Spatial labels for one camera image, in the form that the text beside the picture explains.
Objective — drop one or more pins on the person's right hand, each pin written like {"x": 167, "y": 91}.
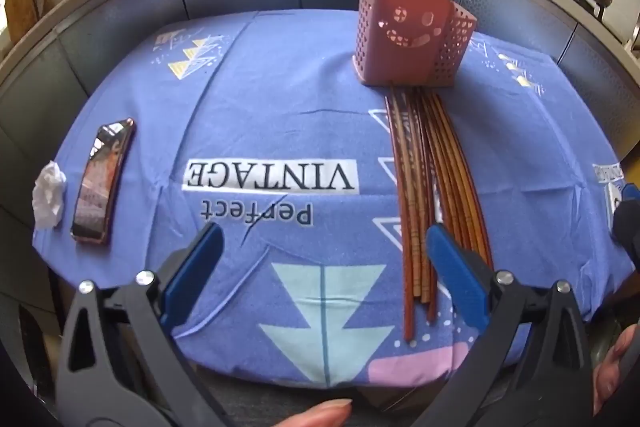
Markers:
{"x": 607, "y": 377}

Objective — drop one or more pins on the pile of wooden chopsticks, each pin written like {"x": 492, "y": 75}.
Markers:
{"x": 415, "y": 187}

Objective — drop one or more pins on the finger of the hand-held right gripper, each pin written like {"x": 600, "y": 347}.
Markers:
{"x": 629, "y": 227}

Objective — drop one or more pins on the blue printed tablecloth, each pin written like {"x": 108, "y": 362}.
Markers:
{"x": 280, "y": 107}

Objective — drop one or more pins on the crumpled white tissue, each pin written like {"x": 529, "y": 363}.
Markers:
{"x": 49, "y": 194}

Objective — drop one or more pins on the smartphone with pink case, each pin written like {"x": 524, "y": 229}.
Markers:
{"x": 100, "y": 182}

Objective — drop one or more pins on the person's left hand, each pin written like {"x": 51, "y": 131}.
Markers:
{"x": 310, "y": 414}

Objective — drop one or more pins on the pink perforated utensil holder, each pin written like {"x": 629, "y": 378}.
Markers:
{"x": 395, "y": 42}

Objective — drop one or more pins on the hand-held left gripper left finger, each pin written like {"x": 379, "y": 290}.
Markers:
{"x": 196, "y": 264}

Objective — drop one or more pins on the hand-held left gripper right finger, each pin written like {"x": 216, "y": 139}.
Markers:
{"x": 456, "y": 274}

